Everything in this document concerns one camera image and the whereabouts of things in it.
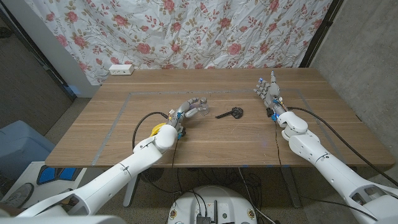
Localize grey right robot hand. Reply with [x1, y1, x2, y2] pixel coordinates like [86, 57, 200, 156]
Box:
[253, 70, 289, 118]

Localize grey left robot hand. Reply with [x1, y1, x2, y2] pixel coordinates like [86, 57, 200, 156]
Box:
[167, 96, 208, 129]

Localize glass salt shaker silver cap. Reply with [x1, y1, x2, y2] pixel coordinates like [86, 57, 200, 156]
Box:
[198, 97, 210, 116]

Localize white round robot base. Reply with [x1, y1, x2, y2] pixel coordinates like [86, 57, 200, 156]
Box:
[167, 185, 258, 224]

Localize yellow toy banana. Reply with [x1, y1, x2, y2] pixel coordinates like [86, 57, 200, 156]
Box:
[150, 123, 167, 137]

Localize small black key-shaped tool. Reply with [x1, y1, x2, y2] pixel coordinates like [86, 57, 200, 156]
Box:
[215, 106, 244, 119]

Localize small black floor fan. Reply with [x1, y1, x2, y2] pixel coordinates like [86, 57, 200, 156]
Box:
[139, 167, 165, 183]

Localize white power strip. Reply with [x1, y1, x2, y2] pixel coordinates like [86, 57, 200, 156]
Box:
[108, 63, 135, 76]

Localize black backdrop stand pole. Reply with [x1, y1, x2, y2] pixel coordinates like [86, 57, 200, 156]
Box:
[298, 0, 345, 68]

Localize floral rose print backdrop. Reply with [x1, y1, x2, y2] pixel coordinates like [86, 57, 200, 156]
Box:
[24, 0, 333, 85]

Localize metal table leg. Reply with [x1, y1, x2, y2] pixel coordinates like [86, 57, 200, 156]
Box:
[281, 167, 302, 208]
[123, 174, 140, 208]

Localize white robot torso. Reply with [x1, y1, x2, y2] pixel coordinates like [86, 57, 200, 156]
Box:
[0, 214, 127, 224]

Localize white board with blue shapes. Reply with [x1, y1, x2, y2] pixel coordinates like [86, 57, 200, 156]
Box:
[0, 161, 88, 215]

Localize blue plastic bin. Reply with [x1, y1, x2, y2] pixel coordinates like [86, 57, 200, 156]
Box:
[0, 120, 56, 183]

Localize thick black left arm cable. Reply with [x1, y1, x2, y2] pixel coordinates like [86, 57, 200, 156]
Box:
[132, 111, 170, 150]

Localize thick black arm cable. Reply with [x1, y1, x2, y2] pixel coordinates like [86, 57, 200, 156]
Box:
[287, 106, 398, 187]
[132, 111, 170, 150]

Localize thin black hanging cable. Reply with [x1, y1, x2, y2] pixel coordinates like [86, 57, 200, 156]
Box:
[274, 120, 284, 169]

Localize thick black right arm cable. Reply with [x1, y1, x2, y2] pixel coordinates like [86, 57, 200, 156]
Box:
[287, 106, 398, 187]

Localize thin black floor cable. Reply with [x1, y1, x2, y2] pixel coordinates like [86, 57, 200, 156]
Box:
[300, 195, 379, 222]

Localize black door frame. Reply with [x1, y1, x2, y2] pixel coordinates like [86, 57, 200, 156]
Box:
[0, 6, 77, 100]

